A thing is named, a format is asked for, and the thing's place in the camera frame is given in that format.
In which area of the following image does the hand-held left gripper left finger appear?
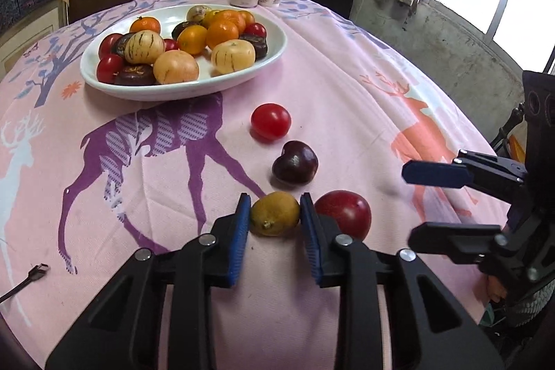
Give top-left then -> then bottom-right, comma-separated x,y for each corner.
45,192 -> 252,370

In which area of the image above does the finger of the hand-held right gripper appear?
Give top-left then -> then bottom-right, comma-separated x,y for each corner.
401,150 -> 527,201
408,222 -> 512,267

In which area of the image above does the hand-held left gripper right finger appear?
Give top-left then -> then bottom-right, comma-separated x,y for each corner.
299,192 -> 506,370

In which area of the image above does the red plum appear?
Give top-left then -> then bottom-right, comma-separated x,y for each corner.
314,190 -> 373,241
98,33 -> 123,59

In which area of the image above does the yellow kumquat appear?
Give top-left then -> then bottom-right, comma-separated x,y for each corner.
250,191 -> 301,237

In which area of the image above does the dark purple plum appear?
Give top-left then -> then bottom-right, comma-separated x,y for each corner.
113,33 -> 135,54
272,140 -> 319,186

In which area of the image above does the pale yellow round fruit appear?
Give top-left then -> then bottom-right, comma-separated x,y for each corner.
153,49 -> 200,85

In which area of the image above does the purple passion fruit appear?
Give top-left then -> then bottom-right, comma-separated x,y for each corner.
113,64 -> 157,87
238,33 -> 270,61
172,21 -> 201,41

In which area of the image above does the white oval plate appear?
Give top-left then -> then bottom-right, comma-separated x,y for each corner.
80,3 -> 288,101

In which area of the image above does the large orange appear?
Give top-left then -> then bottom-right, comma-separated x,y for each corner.
205,20 -> 240,50

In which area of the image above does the small orange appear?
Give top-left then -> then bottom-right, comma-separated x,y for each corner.
215,10 -> 246,33

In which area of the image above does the small striped pepino melon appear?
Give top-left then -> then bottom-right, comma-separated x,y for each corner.
187,5 -> 213,23

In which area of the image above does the pink deer print tablecloth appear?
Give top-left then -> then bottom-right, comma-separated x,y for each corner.
0,0 -> 512,370

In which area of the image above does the mandarin with green stem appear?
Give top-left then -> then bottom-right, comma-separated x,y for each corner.
129,16 -> 161,36

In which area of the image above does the beige framed panel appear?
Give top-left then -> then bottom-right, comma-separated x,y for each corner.
0,0 -> 70,76

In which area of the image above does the black cable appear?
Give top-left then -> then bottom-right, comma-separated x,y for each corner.
0,263 -> 50,305

